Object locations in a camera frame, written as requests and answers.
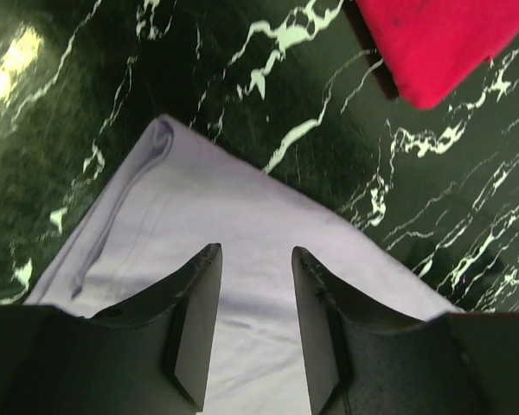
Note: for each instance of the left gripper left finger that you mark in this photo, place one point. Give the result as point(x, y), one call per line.
point(148, 354)

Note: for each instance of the lavender t shirt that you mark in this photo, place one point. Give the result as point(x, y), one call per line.
point(175, 193)

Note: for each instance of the black marbled table mat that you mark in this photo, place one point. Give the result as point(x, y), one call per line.
point(296, 88)

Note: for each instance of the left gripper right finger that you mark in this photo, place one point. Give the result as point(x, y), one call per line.
point(362, 357)

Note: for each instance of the folded pink t shirt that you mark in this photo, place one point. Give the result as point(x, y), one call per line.
point(428, 48)

